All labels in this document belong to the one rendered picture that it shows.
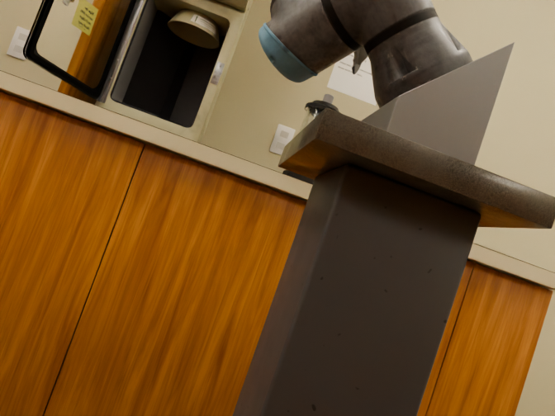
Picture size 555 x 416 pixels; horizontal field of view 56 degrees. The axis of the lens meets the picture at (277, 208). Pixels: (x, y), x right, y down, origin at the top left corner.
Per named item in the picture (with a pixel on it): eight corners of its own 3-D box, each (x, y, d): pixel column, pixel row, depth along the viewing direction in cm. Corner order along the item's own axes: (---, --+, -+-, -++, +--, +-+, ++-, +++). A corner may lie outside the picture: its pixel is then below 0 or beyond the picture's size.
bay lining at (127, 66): (125, 115, 178) (160, 21, 181) (196, 141, 180) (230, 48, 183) (108, 97, 154) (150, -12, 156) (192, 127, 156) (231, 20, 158)
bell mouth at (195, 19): (169, 35, 175) (175, 21, 175) (219, 54, 177) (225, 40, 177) (163, 14, 158) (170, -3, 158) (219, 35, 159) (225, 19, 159)
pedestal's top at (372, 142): (552, 229, 64) (562, 199, 65) (315, 138, 61) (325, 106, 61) (438, 226, 96) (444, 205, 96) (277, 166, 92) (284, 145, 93)
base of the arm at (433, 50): (493, 52, 73) (464, -12, 73) (400, 96, 71) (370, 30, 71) (445, 81, 88) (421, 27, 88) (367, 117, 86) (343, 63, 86)
